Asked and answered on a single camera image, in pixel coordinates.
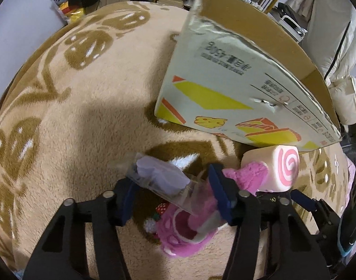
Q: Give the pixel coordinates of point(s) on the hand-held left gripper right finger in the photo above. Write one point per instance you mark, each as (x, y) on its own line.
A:
(221, 194)

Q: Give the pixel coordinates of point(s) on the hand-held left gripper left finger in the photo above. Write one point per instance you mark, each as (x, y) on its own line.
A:
(126, 207)

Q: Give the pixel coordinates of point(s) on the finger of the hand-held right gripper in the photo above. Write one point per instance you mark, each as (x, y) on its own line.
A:
(304, 201)

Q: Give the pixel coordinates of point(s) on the clear plastic packet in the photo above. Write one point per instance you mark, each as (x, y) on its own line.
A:
(160, 175)

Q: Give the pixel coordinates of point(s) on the pink swirl roll plush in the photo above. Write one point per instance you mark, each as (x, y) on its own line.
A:
(271, 166)

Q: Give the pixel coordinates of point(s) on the pink plush toy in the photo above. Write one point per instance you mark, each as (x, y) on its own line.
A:
(178, 230)

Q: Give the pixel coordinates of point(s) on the printed cardboard box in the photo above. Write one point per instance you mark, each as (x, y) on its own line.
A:
(224, 78)

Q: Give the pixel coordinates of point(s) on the beige flower print blanket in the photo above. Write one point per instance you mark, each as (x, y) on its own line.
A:
(78, 122)

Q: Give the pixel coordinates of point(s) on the blue-grey cloth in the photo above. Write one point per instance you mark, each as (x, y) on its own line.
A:
(19, 275)

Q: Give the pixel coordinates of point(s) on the white padded coat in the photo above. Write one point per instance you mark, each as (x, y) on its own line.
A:
(335, 35)

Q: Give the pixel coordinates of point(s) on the yellow and clear plastic bags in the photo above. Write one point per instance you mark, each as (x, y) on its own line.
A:
(70, 8)

